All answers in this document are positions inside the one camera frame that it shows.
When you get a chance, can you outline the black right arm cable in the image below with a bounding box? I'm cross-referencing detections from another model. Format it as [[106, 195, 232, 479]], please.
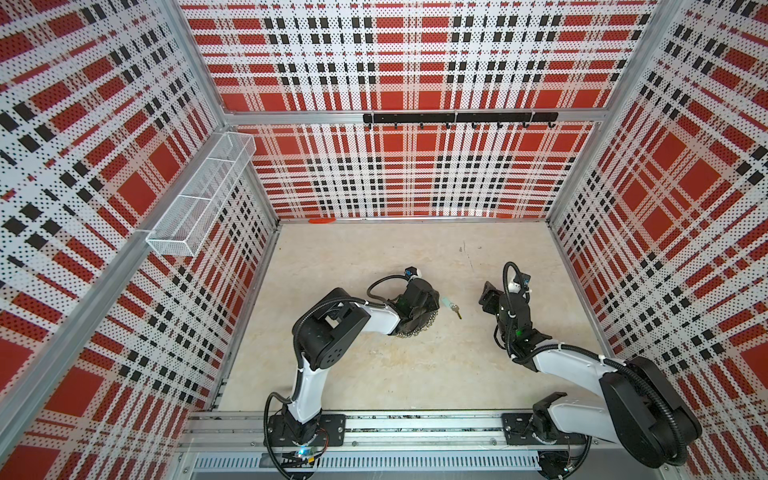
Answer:
[[501, 260, 691, 466]]

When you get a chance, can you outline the metal keyring gauge red handle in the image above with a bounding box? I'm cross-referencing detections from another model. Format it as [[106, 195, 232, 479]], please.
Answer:
[[391, 311, 437, 338]]

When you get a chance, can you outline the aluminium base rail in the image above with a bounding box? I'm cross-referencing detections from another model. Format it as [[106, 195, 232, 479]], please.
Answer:
[[169, 410, 687, 479]]

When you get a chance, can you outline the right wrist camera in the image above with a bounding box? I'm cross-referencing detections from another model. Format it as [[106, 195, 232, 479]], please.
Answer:
[[507, 273, 531, 295]]

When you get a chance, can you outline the black hook rail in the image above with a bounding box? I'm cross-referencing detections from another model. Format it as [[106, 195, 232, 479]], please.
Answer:
[[362, 111, 559, 126]]

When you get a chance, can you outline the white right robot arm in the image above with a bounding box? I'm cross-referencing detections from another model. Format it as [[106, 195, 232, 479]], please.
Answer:
[[479, 283, 702, 468]]

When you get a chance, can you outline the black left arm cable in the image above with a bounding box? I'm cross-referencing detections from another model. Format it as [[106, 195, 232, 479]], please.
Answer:
[[262, 273, 415, 480]]

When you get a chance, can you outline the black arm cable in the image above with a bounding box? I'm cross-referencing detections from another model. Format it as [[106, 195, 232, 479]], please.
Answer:
[[262, 273, 415, 480], [501, 260, 691, 466]]

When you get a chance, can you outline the key with green cover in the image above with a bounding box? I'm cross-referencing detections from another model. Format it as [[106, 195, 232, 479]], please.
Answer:
[[441, 297, 462, 319]]

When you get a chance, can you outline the white wire mesh basket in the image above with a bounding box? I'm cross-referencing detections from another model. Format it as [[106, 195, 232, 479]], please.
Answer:
[[147, 132, 255, 257]]

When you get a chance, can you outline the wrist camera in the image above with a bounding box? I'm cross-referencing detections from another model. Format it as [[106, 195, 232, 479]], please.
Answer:
[[507, 273, 531, 295], [404, 266, 421, 279]]

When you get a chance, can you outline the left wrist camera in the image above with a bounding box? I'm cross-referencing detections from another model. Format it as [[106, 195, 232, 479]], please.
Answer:
[[404, 266, 421, 279]]

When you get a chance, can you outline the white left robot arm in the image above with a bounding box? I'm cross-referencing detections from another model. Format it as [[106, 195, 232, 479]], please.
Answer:
[[264, 274, 440, 449]]

